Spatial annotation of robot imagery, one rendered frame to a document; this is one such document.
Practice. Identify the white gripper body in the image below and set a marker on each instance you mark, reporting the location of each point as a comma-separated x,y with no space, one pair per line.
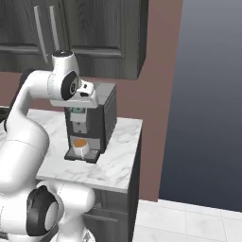
75,102

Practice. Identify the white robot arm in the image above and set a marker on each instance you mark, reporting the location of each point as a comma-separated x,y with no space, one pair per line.
22,148

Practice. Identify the black coffee machine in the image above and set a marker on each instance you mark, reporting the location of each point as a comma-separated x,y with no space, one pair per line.
101,116

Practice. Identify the white mug of coffee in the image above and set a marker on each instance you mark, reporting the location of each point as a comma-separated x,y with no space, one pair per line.
80,148

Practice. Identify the black hob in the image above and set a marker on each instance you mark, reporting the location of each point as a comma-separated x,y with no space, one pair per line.
2,114

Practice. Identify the dark grey drawer front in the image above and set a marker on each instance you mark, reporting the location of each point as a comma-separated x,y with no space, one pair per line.
112,201

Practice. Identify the dark grey base cupboard door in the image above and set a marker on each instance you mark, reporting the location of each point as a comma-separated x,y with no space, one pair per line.
100,228

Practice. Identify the dark grey wall cupboard door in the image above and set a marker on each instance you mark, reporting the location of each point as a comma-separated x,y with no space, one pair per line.
15,28
104,34

